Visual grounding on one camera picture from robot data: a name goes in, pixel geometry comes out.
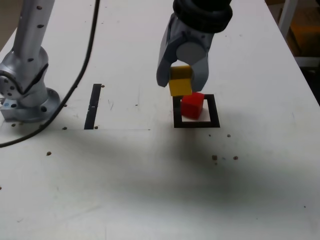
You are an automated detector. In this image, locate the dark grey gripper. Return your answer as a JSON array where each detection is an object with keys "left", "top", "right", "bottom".
[{"left": 156, "top": 13, "right": 215, "bottom": 93}]

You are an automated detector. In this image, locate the yellow cube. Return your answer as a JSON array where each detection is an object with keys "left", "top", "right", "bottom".
[{"left": 168, "top": 65, "right": 193, "bottom": 97}]

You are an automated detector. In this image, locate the red cube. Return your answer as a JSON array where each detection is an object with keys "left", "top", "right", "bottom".
[{"left": 180, "top": 91, "right": 205, "bottom": 120}]

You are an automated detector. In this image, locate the black tape square outline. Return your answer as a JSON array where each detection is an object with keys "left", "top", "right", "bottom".
[{"left": 172, "top": 94, "right": 221, "bottom": 129}]

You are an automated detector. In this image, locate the black tape strip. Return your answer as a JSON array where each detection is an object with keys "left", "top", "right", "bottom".
[{"left": 84, "top": 83, "right": 103, "bottom": 130}]

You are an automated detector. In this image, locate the brown cardboard box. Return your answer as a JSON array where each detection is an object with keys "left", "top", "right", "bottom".
[{"left": 287, "top": 17, "right": 320, "bottom": 57}]

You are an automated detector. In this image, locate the black cable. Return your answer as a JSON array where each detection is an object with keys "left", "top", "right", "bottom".
[{"left": 0, "top": 0, "right": 101, "bottom": 149}]

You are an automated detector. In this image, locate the white metal shelf frame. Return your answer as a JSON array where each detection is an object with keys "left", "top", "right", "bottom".
[{"left": 277, "top": 0, "right": 320, "bottom": 68}]

